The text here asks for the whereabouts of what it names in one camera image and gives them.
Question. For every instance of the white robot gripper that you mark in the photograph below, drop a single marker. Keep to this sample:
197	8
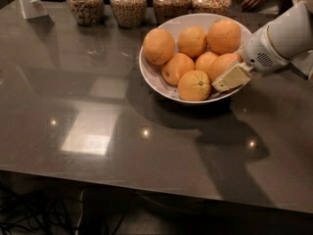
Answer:
257	52

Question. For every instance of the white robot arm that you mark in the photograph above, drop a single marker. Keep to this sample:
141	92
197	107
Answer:
288	39

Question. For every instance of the small orange centre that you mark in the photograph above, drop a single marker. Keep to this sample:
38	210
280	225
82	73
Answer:
204	61

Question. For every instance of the orange front with stem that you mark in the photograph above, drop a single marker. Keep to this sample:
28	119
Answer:
194	86

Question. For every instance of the glass jar far left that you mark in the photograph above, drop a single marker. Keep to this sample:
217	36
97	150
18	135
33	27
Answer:
87	12

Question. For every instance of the white stand top left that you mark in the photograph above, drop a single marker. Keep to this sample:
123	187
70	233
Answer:
33	9

